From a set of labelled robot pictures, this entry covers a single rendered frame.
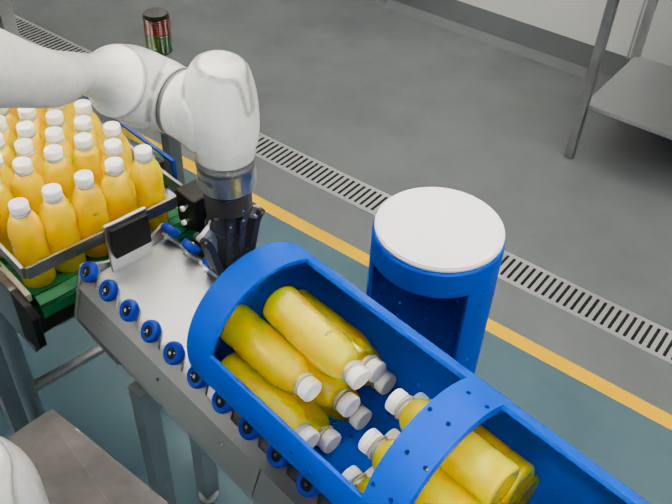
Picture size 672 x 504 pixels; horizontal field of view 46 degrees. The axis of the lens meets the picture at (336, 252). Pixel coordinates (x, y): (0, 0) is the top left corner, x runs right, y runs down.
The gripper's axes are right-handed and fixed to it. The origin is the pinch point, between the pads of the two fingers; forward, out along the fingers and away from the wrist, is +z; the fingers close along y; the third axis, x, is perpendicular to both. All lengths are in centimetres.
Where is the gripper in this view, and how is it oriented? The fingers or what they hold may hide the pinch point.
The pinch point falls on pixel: (233, 281)
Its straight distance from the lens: 134.4
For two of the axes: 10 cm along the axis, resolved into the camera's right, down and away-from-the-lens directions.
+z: -0.4, 7.5, 6.6
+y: -7.2, 4.4, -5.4
